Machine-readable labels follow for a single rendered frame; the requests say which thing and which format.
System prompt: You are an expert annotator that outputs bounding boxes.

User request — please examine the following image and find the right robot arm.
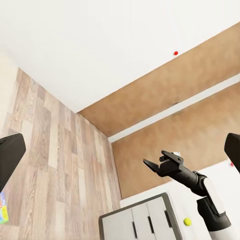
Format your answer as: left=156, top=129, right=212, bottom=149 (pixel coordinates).
left=143, top=150, right=240, bottom=240

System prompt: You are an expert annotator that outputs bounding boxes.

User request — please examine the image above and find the tennis ball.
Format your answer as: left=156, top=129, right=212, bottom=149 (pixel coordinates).
left=183, top=217, right=192, bottom=227

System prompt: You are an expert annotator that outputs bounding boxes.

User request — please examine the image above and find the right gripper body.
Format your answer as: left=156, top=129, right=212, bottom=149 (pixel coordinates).
left=159, top=158, right=191, bottom=184

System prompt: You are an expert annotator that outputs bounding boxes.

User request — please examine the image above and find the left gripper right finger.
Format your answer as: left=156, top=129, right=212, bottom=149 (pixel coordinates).
left=224, top=133, right=240, bottom=173

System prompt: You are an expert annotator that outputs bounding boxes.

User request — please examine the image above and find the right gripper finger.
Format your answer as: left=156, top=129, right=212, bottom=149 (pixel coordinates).
left=161, top=150, right=182, bottom=165
left=143, top=159, right=163, bottom=175

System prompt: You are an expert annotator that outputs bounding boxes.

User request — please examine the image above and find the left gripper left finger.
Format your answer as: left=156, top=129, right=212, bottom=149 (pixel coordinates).
left=0, top=133, right=26, bottom=193

